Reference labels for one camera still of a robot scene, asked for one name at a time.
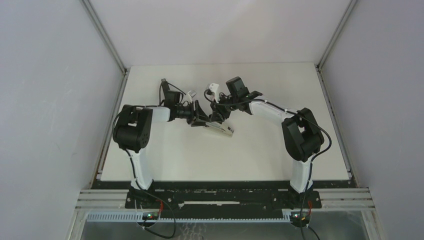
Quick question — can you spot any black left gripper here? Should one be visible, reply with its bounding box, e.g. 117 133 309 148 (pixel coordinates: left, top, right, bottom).
175 100 212 128

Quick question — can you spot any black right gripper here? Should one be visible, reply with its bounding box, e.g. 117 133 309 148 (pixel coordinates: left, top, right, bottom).
210 94 238 123

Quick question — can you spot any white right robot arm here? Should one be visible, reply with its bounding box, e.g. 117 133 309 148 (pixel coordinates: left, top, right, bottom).
203 76 326 208

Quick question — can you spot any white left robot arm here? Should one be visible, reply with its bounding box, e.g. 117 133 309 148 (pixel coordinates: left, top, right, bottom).
112 100 211 209

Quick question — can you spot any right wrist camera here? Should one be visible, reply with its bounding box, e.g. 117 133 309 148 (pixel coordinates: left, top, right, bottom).
205 83 220 103

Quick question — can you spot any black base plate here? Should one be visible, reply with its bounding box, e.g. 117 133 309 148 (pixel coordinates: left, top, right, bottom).
77 180 358 218

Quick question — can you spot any aluminium frame rail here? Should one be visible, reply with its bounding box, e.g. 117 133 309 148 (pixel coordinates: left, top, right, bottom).
81 0 127 184

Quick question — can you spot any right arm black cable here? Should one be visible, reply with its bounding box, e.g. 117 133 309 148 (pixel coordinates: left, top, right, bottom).
203 89 333 240

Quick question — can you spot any white cable duct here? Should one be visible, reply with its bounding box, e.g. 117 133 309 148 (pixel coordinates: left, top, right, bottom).
86 211 291 223

